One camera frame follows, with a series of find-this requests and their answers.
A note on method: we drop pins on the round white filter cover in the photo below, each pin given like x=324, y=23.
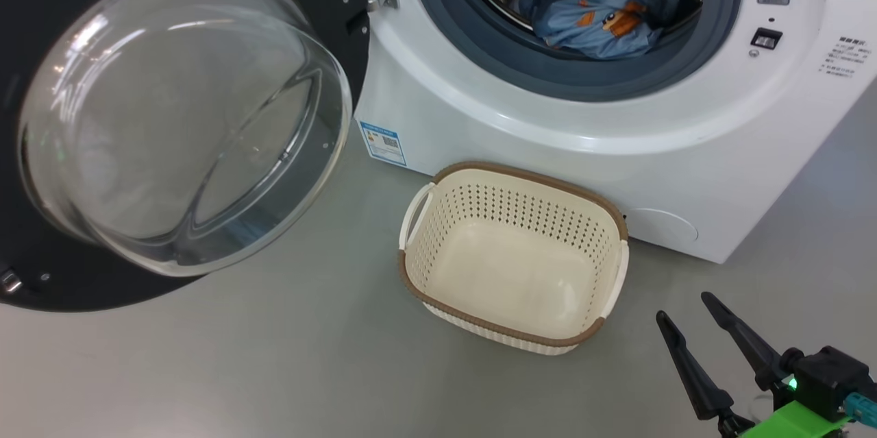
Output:
x=662, y=225

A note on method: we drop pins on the small printed text label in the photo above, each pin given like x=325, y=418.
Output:
x=846, y=56

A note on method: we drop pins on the blue garment with orange print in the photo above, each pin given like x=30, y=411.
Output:
x=603, y=30
x=538, y=3

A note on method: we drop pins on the blue energy label sticker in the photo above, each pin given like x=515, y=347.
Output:
x=382, y=143

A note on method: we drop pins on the black door lock slot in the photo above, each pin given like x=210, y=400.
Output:
x=766, y=38

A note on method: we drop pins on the cream perforated plastic laundry basket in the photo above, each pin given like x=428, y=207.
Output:
x=514, y=273

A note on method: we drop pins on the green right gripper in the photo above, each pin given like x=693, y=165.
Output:
x=798, y=424

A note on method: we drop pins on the white front-load washing machine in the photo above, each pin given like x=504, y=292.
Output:
x=548, y=129

